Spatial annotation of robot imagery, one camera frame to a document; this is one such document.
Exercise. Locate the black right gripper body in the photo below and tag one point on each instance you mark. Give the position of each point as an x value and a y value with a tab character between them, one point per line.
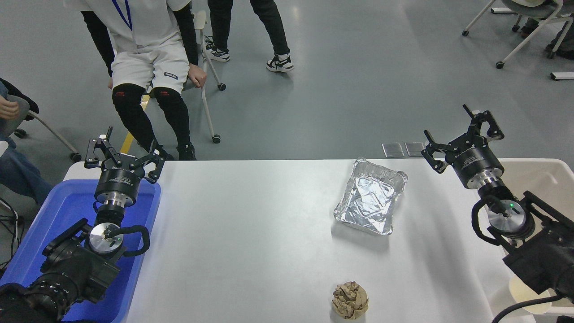
475	163

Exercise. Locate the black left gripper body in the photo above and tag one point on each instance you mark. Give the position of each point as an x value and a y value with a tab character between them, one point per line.
119	181

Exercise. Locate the white paper cup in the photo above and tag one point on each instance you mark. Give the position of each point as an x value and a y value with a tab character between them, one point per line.
524	298

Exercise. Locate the person's left hand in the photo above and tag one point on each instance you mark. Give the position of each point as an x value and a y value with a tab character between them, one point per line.
196	75

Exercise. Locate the person's hand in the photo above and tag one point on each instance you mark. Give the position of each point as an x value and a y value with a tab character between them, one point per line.
9	108

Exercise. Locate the grey metal floor plate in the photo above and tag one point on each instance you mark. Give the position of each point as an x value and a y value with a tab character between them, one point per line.
415	149
393	150

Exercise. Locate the blue plastic tray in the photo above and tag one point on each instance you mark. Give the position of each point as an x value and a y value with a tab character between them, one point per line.
67	206

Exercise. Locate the large pale bin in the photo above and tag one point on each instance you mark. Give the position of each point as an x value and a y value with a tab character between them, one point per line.
538	179

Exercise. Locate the white wheeled chair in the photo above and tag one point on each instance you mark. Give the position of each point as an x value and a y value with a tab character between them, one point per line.
207	112
549	11

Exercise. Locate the silver foil tray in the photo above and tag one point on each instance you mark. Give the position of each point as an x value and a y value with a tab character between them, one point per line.
370	197

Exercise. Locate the person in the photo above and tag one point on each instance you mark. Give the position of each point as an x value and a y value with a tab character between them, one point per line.
269	18
18	170
565	45
143	58

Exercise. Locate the white floor bar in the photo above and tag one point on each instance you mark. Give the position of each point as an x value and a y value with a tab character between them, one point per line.
563	76

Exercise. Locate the grey wheeled chair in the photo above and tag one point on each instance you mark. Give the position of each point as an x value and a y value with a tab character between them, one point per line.
22	107

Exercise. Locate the crumpled tan paper ball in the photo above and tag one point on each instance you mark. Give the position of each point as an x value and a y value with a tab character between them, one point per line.
350	300

